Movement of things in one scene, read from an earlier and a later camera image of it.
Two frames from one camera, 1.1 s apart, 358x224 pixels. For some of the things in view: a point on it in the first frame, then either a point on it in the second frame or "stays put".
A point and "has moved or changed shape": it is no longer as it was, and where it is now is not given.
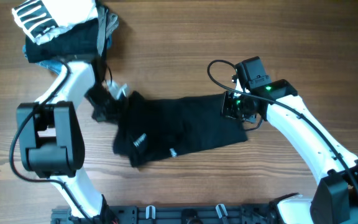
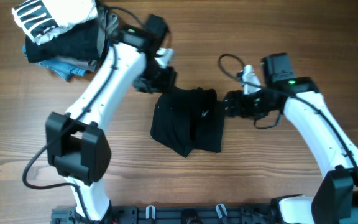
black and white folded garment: x=44 y=20 stays put
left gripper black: x=119 y=116 → x=147 y=86
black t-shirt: x=148 y=130 has moved or changed shape
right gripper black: x=227 y=110 stays put
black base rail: x=174 y=214 stays put
